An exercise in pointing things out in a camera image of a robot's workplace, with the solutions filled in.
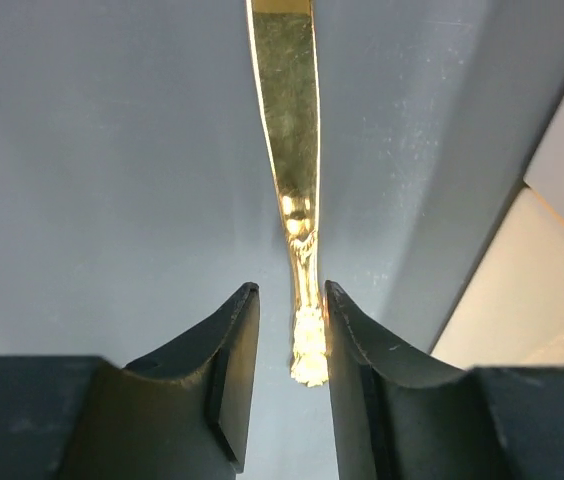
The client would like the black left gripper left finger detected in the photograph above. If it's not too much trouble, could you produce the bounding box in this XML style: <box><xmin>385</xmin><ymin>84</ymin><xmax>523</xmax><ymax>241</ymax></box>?
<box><xmin>0</xmin><ymin>283</ymin><xmax>260</xmax><ymax>479</ymax></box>

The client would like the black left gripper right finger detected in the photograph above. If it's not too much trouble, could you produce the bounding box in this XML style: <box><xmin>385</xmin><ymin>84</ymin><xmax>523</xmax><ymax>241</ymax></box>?
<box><xmin>325</xmin><ymin>281</ymin><xmax>564</xmax><ymax>479</ymax></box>

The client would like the cream divided utensil box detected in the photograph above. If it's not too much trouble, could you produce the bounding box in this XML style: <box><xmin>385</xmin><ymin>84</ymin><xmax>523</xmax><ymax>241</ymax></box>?
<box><xmin>433</xmin><ymin>97</ymin><xmax>564</xmax><ymax>368</ymax></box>

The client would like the gold butter knife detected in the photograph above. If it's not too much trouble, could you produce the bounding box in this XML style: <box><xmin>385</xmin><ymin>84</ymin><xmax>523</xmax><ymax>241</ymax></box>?
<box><xmin>246</xmin><ymin>1</ymin><xmax>328</xmax><ymax>387</ymax></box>

